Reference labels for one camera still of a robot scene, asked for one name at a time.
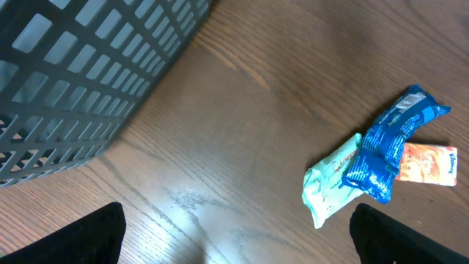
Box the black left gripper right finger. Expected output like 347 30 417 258
350 203 468 264

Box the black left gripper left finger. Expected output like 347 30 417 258
1 202 126 264

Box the blue snack wrapper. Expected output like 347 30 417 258
342 84 451 204

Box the mint green wipes pack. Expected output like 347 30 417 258
302 133 363 229

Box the orange Kleenex tissue pack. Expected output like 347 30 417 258
396 143 457 186

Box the grey plastic mesh basket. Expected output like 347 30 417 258
1 0 212 187

